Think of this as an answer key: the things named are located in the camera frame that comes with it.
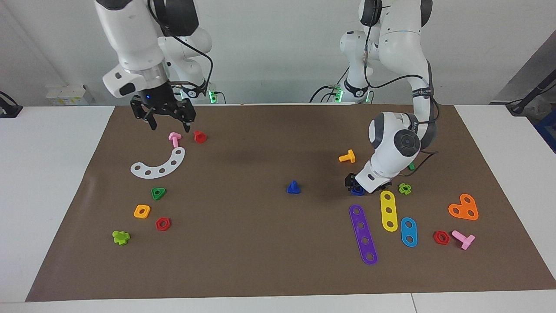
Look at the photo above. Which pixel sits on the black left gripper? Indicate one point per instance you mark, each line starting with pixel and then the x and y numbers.
pixel 351 179

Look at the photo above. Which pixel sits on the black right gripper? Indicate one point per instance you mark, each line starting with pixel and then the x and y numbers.
pixel 158 102

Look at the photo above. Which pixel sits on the blue square nut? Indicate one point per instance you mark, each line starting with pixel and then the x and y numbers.
pixel 358 191

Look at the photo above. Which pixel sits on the blue plastic bolt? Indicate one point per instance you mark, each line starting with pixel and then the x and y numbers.
pixel 293 188

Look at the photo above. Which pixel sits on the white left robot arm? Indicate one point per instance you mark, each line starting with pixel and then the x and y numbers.
pixel 391 43

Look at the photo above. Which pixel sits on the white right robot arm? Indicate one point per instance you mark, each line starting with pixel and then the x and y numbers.
pixel 130 34

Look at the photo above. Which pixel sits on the pink plastic bolt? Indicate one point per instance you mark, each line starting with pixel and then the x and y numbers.
pixel 174 139
pixel 463 239

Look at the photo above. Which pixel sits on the orange plastic bolt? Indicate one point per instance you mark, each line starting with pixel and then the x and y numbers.
pixel 347 157

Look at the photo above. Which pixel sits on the red plastic bolt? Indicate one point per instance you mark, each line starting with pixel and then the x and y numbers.
pixel 200 137

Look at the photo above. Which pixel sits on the white curved five-hole plate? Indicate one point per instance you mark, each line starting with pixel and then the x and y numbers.
pixel 168 164

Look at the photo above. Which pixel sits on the purple four-hole strip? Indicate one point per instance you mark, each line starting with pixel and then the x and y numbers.
pixel 362 228

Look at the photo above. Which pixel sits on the yellow three-hole strip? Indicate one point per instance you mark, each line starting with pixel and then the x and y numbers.
pixel 389 203

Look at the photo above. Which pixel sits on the lime cross-shaped nut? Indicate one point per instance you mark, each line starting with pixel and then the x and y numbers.
pixel 401 188

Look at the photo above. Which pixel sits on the green triangle nut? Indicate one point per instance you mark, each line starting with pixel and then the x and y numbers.
pixel 153 194

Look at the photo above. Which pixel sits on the blue two-hole strip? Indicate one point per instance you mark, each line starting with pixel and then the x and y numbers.
pixel 408 231

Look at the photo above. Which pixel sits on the orange square nut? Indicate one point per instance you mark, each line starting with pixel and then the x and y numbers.
pixel 137 212

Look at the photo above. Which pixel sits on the red hex nut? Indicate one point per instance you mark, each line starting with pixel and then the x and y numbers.
pixel 436 238
pixel 157 224

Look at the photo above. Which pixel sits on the small white box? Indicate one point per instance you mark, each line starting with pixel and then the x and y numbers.
pixel 69 95

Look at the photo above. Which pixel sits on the brown table mat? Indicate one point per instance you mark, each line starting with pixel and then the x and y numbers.
pixel 260 252

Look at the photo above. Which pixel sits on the orange angled plate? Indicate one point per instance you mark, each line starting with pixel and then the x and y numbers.
pixel 464 208

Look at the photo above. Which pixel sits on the lime green plastic bolt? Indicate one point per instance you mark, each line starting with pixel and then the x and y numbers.
pixel 120 237

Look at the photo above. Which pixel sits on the black clamp base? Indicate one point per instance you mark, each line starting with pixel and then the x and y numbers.
pixel 8 111

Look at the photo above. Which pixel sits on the black stand pole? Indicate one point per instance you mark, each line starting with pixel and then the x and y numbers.
pixel 527 98

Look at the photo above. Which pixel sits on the blue crate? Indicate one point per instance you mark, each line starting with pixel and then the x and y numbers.
pixel 548 130

